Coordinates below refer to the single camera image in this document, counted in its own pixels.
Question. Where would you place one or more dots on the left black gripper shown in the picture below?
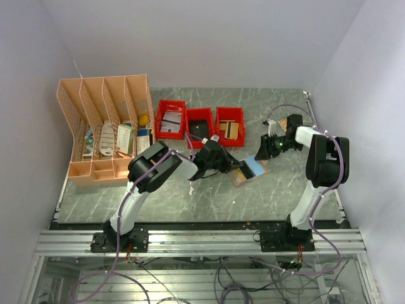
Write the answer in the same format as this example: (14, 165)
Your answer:
(231, 163)

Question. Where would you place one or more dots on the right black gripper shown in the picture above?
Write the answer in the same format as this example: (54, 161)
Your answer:
(266, 150)

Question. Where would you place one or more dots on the gold VIP card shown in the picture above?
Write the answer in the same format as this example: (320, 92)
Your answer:
(239, 177)

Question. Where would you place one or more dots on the brown leather card holder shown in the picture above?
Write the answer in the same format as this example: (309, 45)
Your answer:
(257, 167)

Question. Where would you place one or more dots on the black VIP card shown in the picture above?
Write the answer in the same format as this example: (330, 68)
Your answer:
(246, 170)

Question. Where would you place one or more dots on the gold cards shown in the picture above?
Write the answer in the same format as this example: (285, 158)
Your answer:
(230, 129)

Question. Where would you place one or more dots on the red plastic bin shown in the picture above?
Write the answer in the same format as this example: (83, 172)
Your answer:
(199, 124)
(170, 105)
(235, 114)

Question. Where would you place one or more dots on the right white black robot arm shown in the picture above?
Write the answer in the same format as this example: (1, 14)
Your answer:
(327, 167)

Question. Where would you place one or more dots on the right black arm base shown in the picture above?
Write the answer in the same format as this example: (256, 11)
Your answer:
(286, 238)

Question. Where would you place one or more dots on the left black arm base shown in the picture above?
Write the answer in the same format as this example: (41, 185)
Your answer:
(107, 241)

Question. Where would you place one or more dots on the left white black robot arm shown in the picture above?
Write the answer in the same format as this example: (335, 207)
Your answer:
(147, 172)

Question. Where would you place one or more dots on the white black cards stack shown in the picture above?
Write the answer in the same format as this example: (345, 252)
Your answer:
(171, 122)

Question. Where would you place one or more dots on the orange spiral notepad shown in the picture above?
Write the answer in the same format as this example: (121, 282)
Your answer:
(283, 124)

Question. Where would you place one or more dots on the yellow round object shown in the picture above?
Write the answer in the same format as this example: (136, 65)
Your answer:
(143, 120)

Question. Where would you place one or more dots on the white green box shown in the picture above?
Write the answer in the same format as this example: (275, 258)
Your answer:
(125, 137)

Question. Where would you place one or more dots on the white oval package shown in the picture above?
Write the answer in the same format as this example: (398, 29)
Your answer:
(106, 143)

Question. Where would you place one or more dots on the pink mesh desk organizer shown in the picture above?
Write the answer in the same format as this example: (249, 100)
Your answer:
(95, 109)

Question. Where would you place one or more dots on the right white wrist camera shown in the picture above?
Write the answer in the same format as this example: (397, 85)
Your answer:
(271, 125)

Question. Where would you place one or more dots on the aluminium frame rails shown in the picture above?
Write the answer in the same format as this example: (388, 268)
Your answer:
(186, 239)

